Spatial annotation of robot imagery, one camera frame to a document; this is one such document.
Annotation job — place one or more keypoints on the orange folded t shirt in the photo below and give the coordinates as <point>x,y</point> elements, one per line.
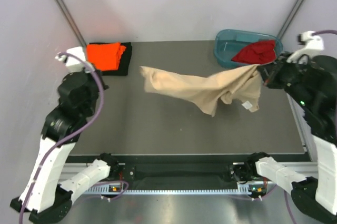
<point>105,57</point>

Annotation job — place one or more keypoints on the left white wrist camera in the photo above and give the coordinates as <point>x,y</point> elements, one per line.
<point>75,60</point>

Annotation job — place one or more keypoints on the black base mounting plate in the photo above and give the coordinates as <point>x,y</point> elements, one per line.
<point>181,171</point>

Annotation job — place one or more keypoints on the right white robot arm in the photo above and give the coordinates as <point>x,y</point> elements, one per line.
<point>312,85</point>

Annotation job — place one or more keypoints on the beige t shirt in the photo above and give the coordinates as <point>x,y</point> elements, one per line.
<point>242,83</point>

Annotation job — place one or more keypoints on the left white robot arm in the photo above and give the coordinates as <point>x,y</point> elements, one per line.
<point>81,98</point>

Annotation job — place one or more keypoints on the teal plastic basket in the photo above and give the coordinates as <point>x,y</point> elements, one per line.
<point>229,42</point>

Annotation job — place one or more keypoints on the red t shirt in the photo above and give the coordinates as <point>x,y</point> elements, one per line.
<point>260,52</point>

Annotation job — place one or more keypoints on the black folded t shirt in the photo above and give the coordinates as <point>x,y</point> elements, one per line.
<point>124,63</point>

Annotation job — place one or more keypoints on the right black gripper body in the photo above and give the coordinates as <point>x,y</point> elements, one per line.
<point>289,72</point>

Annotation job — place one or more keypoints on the grey slotted cable duct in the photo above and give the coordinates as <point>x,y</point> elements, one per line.
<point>249,188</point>

